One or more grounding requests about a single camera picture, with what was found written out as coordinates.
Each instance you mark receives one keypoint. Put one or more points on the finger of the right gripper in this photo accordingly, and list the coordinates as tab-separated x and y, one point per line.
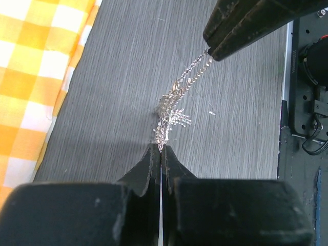
234	25

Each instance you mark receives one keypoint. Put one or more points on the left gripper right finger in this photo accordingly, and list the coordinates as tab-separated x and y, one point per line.
200	211

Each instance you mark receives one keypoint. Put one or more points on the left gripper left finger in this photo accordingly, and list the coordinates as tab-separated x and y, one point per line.
125	212

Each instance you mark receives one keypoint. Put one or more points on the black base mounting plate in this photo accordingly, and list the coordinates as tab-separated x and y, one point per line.
303	126

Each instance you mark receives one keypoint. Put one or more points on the orange white checkered cloth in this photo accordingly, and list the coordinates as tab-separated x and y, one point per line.
41	45

